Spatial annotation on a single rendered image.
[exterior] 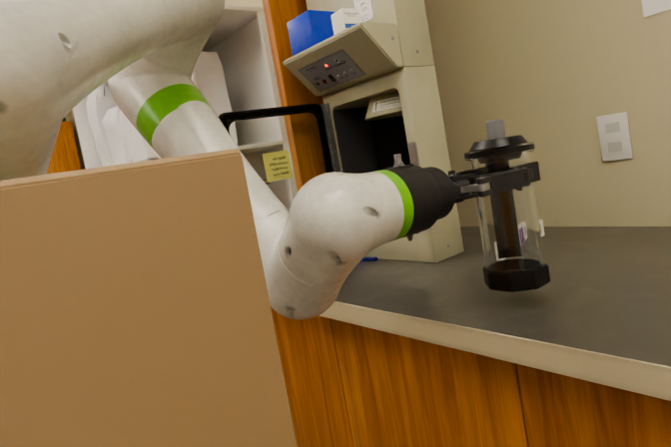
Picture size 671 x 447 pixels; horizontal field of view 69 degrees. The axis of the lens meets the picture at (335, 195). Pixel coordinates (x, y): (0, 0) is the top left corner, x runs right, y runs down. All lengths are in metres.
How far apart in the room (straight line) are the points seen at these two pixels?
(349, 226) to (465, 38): 1.15
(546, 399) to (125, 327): 0.62
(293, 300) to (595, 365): 0.38
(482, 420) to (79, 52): 0.76
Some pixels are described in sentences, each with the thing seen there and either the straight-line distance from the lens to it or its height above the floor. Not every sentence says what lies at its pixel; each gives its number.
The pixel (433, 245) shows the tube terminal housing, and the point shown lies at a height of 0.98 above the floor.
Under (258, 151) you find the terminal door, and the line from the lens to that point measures 1.28.
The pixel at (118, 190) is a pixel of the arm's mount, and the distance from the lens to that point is 0.30.
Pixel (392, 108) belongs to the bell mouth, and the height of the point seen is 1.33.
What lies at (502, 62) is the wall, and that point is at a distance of 1.53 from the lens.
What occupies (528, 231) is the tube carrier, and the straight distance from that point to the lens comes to 0.81.
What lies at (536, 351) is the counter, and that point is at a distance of 0.73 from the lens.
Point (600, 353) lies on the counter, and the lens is 0.69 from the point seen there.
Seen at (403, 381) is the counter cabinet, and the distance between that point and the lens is 0.99.
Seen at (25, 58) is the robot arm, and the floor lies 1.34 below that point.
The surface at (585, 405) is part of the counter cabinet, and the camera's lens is 0.77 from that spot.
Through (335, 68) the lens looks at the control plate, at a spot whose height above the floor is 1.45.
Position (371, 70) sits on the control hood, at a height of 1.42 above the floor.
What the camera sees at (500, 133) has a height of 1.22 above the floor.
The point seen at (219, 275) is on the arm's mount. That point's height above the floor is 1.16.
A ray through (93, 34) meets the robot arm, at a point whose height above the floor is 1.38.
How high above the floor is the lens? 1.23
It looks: 4 degrees down
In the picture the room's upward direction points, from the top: 10 degrees counter-clockwise
